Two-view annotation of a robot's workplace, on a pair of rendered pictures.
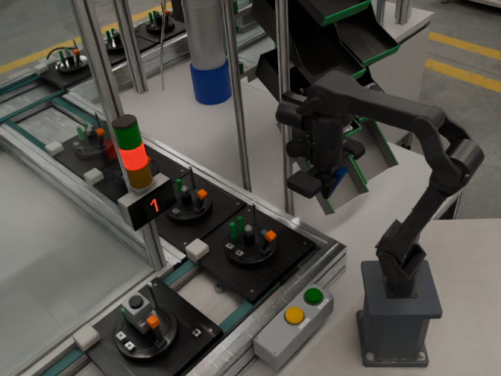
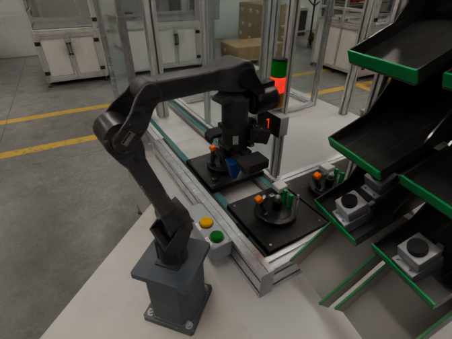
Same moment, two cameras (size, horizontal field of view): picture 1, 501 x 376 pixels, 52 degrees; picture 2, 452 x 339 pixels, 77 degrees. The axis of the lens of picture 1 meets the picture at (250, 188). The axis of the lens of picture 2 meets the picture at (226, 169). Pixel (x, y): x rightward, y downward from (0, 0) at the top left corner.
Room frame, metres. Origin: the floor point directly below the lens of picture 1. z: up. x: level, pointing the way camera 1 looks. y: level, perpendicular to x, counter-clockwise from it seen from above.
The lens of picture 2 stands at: (0.89, -0.71, 1.63)
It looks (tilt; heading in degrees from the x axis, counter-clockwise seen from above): 34 degrees down; 102
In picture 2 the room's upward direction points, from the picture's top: straight up
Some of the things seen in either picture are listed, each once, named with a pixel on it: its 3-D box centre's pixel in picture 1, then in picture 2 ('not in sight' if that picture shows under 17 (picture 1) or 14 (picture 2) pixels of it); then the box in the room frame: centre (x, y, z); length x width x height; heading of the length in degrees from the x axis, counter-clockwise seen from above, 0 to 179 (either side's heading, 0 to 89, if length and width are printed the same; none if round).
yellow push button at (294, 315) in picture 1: (294, 315); (206, 222); (0.69, -0.07, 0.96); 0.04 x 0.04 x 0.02
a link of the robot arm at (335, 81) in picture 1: (388, 121); (183, 97); (0.71, -0.24, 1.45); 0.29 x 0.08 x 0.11; 48
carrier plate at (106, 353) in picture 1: (148, 336); (223, 167); (0.68, 0.26, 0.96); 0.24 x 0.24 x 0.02; 43
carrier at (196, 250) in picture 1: (248, 236); (277, 203); (0.91, 0.02, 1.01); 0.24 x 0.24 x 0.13; 43
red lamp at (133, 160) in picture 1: (133, 153); (277, 83); (0.86, 0.23, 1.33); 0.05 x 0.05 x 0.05
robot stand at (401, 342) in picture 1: (394, 314); (175, 282); (0.67, -0.29, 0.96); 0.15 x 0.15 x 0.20; 84
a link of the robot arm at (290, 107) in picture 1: (308, 105); (250, 88); (0.82, -0.12, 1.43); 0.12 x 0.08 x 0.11; 48
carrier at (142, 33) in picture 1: (158, 19); not in sight; (2.41, 0.35, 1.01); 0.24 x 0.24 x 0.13; 43
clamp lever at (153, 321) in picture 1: (153, 327); (214, 154); (0.64, 0.23, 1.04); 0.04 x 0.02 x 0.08; 43
